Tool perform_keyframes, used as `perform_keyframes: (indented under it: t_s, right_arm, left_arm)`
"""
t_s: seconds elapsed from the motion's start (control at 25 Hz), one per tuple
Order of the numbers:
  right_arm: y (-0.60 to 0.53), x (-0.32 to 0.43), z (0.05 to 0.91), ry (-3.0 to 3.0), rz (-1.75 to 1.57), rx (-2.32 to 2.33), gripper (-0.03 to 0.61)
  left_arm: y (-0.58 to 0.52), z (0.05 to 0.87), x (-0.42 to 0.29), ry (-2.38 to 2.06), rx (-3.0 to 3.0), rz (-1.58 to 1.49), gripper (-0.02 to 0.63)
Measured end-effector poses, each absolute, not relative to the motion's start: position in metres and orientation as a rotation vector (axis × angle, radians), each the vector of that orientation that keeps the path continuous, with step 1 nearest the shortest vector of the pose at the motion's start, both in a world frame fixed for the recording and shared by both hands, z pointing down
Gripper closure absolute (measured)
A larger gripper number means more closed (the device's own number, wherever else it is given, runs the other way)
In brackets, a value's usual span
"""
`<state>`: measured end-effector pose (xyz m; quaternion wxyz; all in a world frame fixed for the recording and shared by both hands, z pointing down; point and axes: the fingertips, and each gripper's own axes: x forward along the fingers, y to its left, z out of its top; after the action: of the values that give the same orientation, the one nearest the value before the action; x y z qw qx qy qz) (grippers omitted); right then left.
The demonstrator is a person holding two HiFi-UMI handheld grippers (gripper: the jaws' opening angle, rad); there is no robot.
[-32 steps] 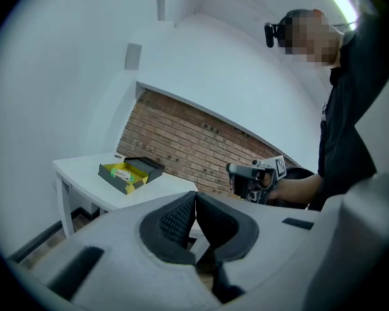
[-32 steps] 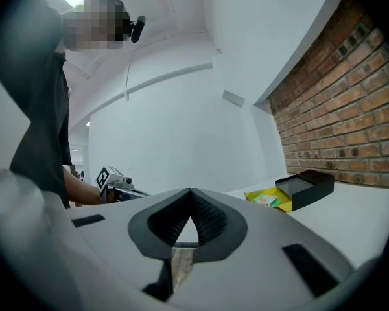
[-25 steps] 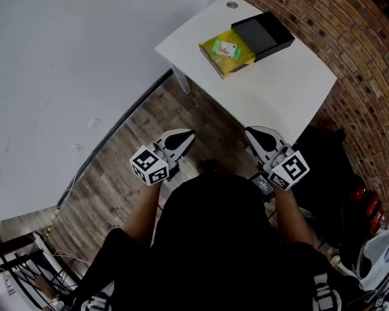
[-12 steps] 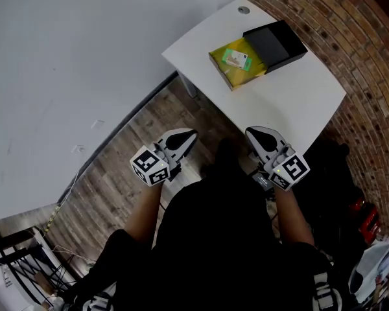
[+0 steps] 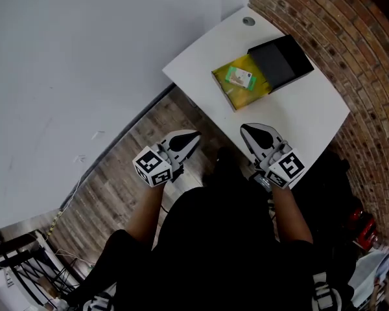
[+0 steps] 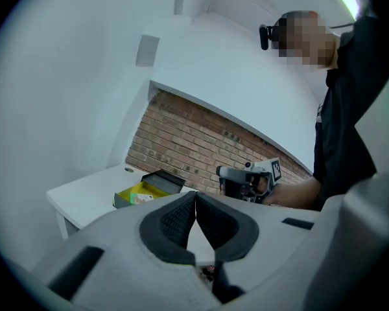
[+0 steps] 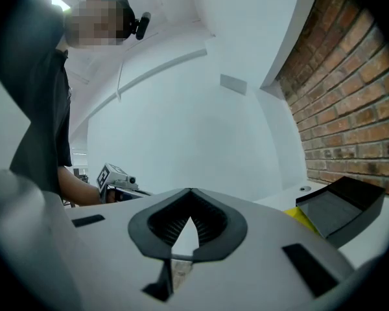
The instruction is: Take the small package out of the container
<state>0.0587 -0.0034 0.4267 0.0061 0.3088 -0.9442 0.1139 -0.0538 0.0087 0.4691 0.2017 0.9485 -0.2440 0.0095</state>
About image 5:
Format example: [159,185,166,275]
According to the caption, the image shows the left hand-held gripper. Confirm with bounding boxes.
[132,130,202,187]

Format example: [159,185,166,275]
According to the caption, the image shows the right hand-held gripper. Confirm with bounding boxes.
[241,122,305,190]

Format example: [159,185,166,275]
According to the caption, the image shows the green card packet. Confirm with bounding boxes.
[225,66,257,92]

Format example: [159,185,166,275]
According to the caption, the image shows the person's right forearm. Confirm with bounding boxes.
[271,186,314,244]

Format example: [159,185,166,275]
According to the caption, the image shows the person's left forearm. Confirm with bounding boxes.
[126,183,165,249]

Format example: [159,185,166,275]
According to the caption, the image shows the small black display unit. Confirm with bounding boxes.
[253,170,273,192]

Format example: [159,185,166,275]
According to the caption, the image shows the large black bag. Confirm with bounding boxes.
[291,149,360,239]

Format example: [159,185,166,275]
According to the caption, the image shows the person's black clothed body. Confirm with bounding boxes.
[64,146,354,311]

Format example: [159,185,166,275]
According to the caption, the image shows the red item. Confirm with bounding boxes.
[348,207,379,249]

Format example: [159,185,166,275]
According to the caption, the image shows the yellow black striped strip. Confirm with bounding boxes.
[48,209,62,236]

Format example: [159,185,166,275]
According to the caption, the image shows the person's right sneaker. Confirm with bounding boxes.
[312,270,343,311]

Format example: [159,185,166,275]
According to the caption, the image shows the person's sneaker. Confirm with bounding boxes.
[312,270,343,311]
[80,292,117,311]

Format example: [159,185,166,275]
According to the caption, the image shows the person's left sneaker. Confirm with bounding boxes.
[80,292,117,311]

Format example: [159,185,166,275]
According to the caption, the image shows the thin white cable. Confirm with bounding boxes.
[56,176,84,213]

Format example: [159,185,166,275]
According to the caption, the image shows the black metal frame rack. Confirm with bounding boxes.
[0,230,82,304]

